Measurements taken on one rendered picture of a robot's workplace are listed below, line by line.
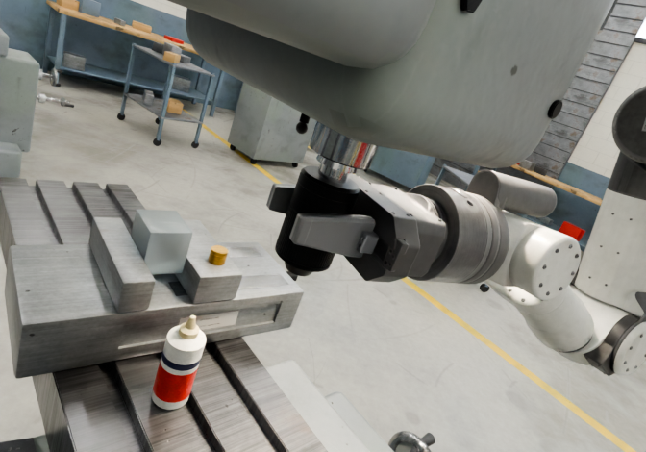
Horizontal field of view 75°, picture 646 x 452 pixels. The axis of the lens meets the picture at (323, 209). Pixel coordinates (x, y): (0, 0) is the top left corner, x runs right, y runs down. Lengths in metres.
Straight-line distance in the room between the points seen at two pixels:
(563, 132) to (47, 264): 7.83
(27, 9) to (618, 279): 6.65
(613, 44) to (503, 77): 8.00
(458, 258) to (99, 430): 0.37
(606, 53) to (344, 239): 7.97
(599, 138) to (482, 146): 7.75
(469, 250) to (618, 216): 0.32
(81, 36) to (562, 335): 6.72
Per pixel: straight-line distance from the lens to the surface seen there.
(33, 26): 6.83
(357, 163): 0.29
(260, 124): 4.80
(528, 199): 0.45
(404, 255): 0.30
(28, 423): 1.77
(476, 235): 0.38
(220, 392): 0.55
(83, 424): 0.51
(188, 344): 0.47
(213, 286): 0.54
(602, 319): 0.66
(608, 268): 0.67
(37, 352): 0.53
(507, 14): 0.22
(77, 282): 0.56
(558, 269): 0.45
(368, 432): 0.89
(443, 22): 0.18
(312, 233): 0.29
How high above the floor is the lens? 1.34
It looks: 18 degrees down
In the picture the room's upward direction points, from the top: 20 degrees clockwise
